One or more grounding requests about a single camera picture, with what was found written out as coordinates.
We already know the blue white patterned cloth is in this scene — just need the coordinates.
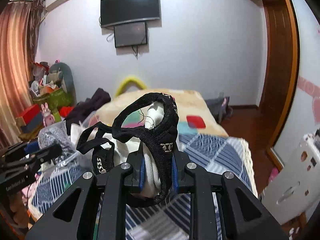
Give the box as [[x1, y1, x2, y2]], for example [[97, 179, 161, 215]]
[[26, 134, 257, 239]]

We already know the beige patterned fleece blanket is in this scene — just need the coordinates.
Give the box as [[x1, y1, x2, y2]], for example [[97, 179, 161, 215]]
[[82, 89, 228, 137]]

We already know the brown wooden door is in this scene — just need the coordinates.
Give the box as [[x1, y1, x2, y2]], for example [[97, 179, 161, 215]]
[[261, 0, 300, 154]]

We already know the black mesh strap garment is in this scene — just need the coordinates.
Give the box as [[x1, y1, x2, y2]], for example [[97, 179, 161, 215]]
[[76, 93, 179, 207]]

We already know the pink rabbit doll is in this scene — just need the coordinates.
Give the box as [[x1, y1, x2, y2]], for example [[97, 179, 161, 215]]
[[41, 102, 55, 127]]

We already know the grey green plush toy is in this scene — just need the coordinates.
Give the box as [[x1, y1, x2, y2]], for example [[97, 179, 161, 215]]
[[49, 62, 76, 106]]

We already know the white sliding wardrobe door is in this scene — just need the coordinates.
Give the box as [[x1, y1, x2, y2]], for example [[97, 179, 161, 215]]
[[273, 0, 319, 164]]

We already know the clear plastic storage box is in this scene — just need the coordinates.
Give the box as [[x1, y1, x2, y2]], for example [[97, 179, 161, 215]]
[[37, 121, 93, 178]]

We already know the orange curtain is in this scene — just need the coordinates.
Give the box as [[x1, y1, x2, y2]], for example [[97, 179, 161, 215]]
[[1, 0, 44, 148]]

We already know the large black wall television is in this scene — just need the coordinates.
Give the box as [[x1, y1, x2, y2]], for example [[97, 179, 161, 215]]
[[100, 0, 161, 27]]

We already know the green box of clutter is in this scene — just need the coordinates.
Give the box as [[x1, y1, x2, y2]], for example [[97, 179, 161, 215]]
[[29, 62, 71, 110]]

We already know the silver glitter fabric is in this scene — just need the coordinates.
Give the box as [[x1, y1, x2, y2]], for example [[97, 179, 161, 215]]
[[37, 121, 76, 164]]

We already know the grey bag on floor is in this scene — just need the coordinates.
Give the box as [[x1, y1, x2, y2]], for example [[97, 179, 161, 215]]
[[205, 96, 233, 124]]

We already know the yellow curved pool noodle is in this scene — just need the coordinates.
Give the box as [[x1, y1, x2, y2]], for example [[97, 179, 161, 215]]
[[114, 75, 148, 97]]

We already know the red cloth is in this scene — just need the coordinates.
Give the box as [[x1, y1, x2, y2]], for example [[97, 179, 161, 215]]
[[59, 106, 74, 118]]

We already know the small black wall monitor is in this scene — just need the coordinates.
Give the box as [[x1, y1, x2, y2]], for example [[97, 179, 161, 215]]
[[114, 22, 148, 48]]

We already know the red and grey box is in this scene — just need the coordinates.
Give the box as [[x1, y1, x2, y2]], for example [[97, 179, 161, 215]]
[[16, 104, 43, 133]]

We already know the pile of black clothes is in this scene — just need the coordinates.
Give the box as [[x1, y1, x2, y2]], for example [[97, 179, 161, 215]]
[[65, 88, 111, 135]]

